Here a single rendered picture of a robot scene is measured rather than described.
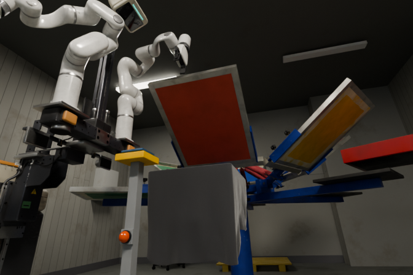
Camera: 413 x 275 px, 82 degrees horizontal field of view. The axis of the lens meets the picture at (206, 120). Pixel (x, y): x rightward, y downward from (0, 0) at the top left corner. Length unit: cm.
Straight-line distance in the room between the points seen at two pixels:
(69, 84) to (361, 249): 486
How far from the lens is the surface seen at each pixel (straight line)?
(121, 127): 147
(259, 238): 537
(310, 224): 540
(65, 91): 116
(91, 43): 123
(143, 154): 96
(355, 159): 178
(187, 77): 150
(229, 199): 114
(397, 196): 539
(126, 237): 96
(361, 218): 516
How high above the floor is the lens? 67
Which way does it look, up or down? 24 degrees up
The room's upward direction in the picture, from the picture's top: 2 degrees counter-clockwise
